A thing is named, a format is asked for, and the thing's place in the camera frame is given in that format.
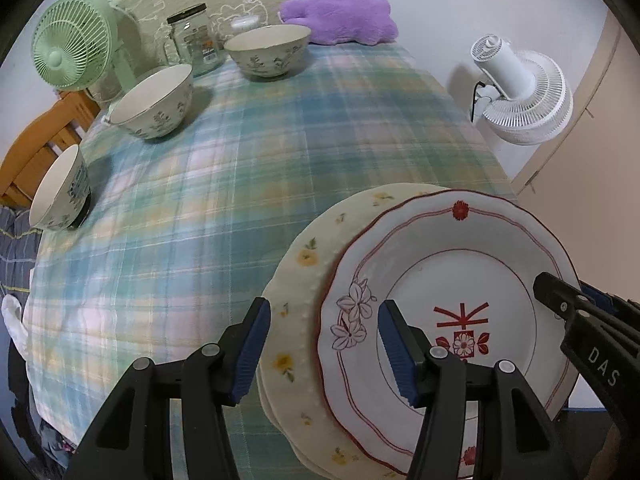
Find cotton swab container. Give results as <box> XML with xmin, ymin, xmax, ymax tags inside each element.
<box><xmin>230</xmin><ymin>14</ymin><xmax>261</xmax><ymax>41</ymax></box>

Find floral ceramic bowl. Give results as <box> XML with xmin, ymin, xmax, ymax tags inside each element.
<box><xmin>223</xmin><ymin>24</ymin><xmax>312</xmax><ymax>81</ymax></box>
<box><xmin>109</xmin><ymin>63</ymin><xmax>195</xmax><ymax>141</ymax></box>
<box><xmin>28</xmin><ymin>144</ymin><xmax>92</xmax><ymax>232</ymax></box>

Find scalloped yellow floral plate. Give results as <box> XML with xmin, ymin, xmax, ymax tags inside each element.
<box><xmin>265</xmin><ymin>185</ymin><xmax>471</xmax><ymax>478</ymax></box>

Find glass jar with lid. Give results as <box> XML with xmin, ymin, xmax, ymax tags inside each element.
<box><xmin>166</xmin><ymin>3</ymin><xmax>226</xmax><ymax>78</ymax></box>

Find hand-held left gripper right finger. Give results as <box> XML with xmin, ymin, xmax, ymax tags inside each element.
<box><xmin>377</xmin><ymin>298</ymin><xmax>581</xmax><ymax>480</ymax></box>

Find clear plastic cup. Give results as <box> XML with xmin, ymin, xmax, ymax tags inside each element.
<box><xmin>85</xmin><ymin>75</ymin><xmax>123</xmax><ymax>106</ymax></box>

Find white cloth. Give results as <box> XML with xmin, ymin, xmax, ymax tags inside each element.
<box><xmin>0</xmin><ymin>294</ymin><xmax>28</xmax><ymax>361</ymax></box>

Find white fan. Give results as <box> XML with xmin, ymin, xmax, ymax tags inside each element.
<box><xmin>470</xmin><ymin>33</ymin><xmax>574</xmax><ymax>147</ymax></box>

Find white plate with red pattern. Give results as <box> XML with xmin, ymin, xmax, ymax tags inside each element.
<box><xmin>316</xmin><ymin>189</ymin><xmax>583</xmax><ymax>476</ymax></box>

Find large yellow floral plate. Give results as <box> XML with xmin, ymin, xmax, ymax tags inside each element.
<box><xmin>257</xmin><ymin>182</ymin><xmax>481</xmax><ymax>480</ymax></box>

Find plaid tablecloth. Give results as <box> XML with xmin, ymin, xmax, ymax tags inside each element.
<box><xmin>22</xmin><ymin>40</ymin><xmax>518</xmax><ymax>480</ymax></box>

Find green desk fan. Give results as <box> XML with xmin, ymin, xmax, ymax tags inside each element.
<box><xmin>32</xmin><ymin>0</ymin><xmax>138</xmax><ymax>103</ymax></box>

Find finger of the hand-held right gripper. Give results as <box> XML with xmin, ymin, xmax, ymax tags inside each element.
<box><xmin>580</xmin><ymin>284</ymin><xmax>640</xmax><ymax>323</ymax></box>
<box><xmin>533</xmin><ymin>272</ymin><xmax>596</xmax><ymax>331</ymax></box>

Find beige door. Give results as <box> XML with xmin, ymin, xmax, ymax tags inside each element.
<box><xmin>512</xmin><ymin>7</ymin><xmax>640</xmax><ymax>201</ymax></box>

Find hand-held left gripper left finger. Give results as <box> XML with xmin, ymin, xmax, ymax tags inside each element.
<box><xmin>74</xmin><ymin>296</ymin><xmax>272</xmax><ymax>480</ymax></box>

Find wooden chair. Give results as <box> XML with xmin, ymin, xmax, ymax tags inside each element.
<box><xmin>0</xmin><ymin>87</ymin><xmax>101</xmax><ymax>208</ymax></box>

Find black fan cable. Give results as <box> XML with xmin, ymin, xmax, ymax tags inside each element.
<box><xmin>469</xmin><ymin>80</ymin><xmax>488</xmax><ymax>123</ymax></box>

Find blue plaid bedding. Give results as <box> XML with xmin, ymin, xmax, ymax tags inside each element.
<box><xmin>0</xmin><ymin>205</ymin><xmax>43</xmax><ymax>301</ymax></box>

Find purple plush pillow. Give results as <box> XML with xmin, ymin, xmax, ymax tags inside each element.
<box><xmin>278</xmin><ymin>0</ymin><xmax>398</xmax><ymax>47</ymax></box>

